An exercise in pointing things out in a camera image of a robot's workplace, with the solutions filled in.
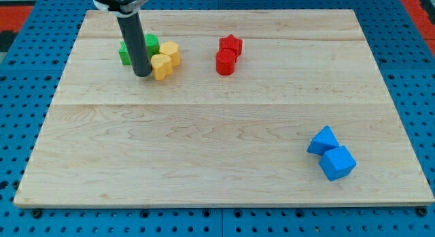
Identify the black and silver robot wrist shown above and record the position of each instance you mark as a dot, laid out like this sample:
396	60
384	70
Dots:
119	6

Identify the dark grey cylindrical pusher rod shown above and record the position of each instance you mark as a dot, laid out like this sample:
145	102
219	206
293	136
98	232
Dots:
134	40

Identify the green star block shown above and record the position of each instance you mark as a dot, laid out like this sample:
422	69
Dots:
123	53

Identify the yellow hexagon block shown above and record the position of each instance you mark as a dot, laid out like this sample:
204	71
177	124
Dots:
171	49

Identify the red star block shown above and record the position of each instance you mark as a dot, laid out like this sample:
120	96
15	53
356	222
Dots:
232	43

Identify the green cylinder block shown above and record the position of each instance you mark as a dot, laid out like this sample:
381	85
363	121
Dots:
152	44

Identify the yellow heart block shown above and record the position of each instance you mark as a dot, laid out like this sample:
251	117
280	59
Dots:
161	66

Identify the red cylinder block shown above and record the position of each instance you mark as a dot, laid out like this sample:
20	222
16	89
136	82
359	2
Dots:
225	62

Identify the light wooden board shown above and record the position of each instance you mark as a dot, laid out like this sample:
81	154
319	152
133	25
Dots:
200	139

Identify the blue triangle block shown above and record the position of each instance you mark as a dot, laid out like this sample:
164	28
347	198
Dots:
323	141

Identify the blue cube block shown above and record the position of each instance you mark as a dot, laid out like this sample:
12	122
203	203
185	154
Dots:
337	163

